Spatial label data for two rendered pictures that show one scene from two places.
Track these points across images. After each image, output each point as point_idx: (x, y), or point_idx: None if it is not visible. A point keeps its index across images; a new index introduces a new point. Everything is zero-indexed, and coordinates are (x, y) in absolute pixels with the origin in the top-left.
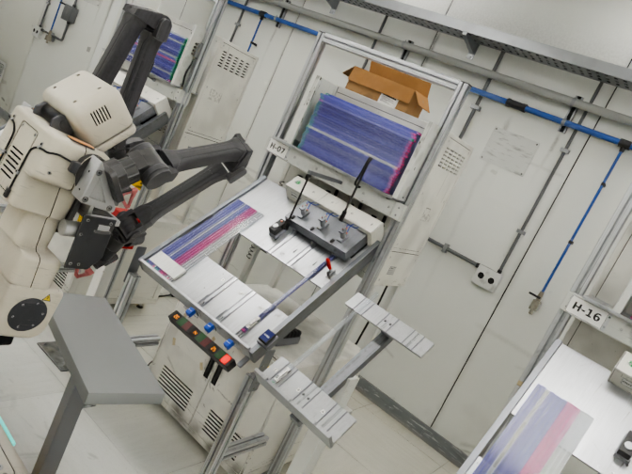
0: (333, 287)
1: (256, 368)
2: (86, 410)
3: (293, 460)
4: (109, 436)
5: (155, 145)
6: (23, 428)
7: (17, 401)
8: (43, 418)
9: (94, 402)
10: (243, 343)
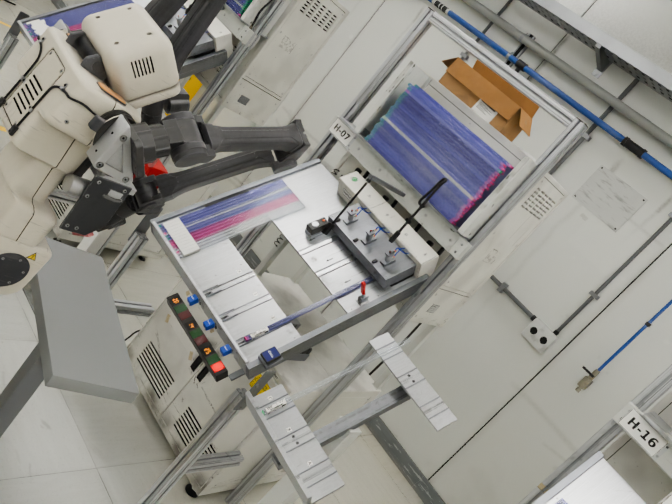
0: (361, 315)
1: (248, 391)
2: None
3: (263, 498)
4: (70, 406)
5: (198, 116)
6: None
7: None
8: (2, 367)
9: (57, 387)
10: (241, 355)
